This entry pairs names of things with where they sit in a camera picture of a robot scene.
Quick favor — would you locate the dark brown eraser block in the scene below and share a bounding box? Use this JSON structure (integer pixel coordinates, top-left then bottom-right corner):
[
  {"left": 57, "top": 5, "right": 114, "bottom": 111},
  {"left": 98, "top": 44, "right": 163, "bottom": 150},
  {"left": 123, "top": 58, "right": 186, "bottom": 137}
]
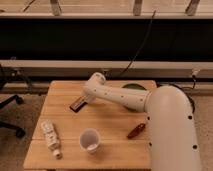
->
[{"left": 70, "top": 96, "right": 87, "bottom": 113}]

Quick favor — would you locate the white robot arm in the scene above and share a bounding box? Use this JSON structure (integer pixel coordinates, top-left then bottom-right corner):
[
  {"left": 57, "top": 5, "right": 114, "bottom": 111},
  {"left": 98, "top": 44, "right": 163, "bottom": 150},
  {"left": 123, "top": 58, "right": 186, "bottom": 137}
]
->
[{"left": 83, "top": 72, "right": 202, "bottom": 171}]

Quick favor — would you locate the green bowl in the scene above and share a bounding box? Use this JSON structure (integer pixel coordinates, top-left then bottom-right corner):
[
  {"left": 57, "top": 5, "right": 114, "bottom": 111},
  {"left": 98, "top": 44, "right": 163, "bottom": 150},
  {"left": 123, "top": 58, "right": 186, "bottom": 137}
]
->
[{"left": 122, "top": 83, "right": 146, "bottom": 90}]

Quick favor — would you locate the red brown marker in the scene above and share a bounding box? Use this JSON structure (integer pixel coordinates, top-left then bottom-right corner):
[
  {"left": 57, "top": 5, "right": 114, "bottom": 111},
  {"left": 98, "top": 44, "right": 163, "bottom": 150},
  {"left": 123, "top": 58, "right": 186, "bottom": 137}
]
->
[{"left": 127, "top": 123, "right": 145, "bottom": 139}]

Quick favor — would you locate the white plastic cup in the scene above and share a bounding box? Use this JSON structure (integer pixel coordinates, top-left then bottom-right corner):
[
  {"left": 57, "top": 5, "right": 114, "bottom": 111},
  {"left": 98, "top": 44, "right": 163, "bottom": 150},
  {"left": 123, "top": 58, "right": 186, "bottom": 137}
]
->
[{"left": 79, "top": 128, "right": 101, "bottom": 154}]

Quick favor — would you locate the white tube bottle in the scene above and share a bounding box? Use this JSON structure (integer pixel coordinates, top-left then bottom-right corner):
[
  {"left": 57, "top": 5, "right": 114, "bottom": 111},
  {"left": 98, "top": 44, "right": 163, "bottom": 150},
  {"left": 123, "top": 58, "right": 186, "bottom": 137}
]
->
[{"left": 41, "top": 120, "right": 62, "bottom": 159}]

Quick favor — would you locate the black hanging cable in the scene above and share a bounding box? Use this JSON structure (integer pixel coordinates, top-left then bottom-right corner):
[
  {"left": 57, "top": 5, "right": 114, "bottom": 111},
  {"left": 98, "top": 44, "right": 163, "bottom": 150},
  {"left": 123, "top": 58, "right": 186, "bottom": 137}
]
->
[{"left": 119, "top": 9, "right": 157, "bottom": 77}]

